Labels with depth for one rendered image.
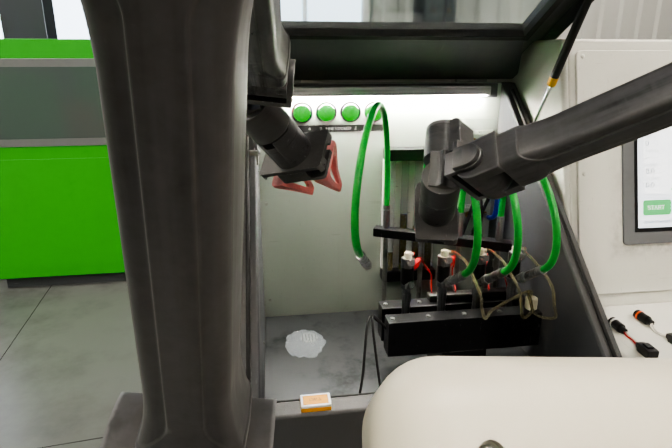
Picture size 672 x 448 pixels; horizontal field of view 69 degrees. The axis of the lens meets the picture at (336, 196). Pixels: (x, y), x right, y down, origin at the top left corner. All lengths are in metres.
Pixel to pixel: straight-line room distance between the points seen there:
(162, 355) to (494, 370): 0.15
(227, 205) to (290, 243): 1.11
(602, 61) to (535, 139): 0.63
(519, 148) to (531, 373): 0.44
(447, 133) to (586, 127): 0.21
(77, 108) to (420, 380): 3.36
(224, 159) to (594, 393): 0.17
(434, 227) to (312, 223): 0.56
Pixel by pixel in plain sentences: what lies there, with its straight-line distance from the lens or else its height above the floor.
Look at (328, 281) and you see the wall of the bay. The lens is 1.35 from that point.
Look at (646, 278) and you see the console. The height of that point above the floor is 1.03.
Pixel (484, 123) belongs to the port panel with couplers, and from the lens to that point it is 1.34.
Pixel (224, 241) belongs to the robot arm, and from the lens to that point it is 0.21.
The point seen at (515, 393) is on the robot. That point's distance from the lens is 0.21.
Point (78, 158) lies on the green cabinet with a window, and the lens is 3.56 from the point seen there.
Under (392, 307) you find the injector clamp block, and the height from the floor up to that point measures 0.98.
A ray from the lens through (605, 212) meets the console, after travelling 1.23.
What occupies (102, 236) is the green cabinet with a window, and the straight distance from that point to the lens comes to 3.66.
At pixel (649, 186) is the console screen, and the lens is 1.29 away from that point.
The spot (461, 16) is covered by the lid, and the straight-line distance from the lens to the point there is 1.11.
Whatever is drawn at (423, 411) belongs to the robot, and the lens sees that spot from 0.21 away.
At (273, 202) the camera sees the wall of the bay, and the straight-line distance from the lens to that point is 1.26.
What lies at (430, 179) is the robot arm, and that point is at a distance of 0.70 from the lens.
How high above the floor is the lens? 1.51
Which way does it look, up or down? 16 degrees down
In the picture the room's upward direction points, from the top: straight up
